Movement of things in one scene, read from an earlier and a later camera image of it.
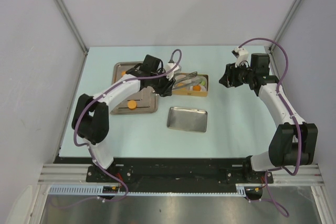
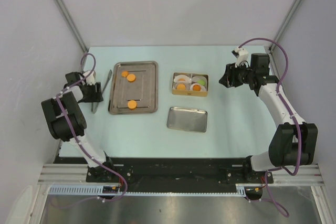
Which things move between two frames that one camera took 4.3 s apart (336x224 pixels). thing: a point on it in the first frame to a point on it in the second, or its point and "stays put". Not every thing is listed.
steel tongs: x=183 y=80 to x=93 y=110
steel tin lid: x=186 y=119 stays put
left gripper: x=166 y=89 to x=96 y=96
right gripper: x=229 y=75 stays put
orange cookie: x=132 y=104 stays put
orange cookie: x=196 y=87 stays put
